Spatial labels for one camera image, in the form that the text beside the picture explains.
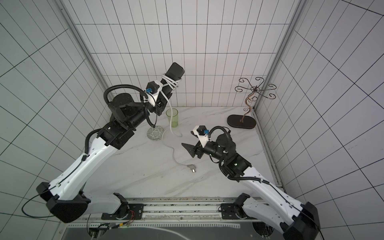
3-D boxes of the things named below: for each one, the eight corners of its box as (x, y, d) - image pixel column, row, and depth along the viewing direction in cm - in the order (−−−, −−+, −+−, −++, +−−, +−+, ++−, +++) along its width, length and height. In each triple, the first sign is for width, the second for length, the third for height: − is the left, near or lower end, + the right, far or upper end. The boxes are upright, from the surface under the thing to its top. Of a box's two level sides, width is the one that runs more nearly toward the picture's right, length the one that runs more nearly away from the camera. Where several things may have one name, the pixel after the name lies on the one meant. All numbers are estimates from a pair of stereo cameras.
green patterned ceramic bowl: (146, 140, 100) (145, 137, 97) (149, 129, 107) (148, 126, 104) (162, 140, 100) (161, 137, 97) (164, 129, 107) (163, 126, 104)
